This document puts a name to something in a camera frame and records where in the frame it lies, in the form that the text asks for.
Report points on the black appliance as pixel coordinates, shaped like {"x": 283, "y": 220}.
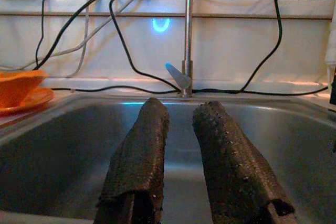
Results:
{"x": 333, "y": 90}

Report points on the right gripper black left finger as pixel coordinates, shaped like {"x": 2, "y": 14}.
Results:
{"x": 141, "y": 155}

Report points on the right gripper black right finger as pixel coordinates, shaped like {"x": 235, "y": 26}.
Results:
{"x": 231, "y": 169}

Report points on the stainless steel sink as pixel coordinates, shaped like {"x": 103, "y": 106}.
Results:
{"x": 65, "y": 155}

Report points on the chrome faucet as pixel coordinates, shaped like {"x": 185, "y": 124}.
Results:
{"x": 187, "y": 37}

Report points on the orange bowl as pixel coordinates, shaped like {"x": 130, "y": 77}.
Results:
{"x": 18, "y": 85}

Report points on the orange plate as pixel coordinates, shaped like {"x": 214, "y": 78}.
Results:
{"x": 39, "y": 99}

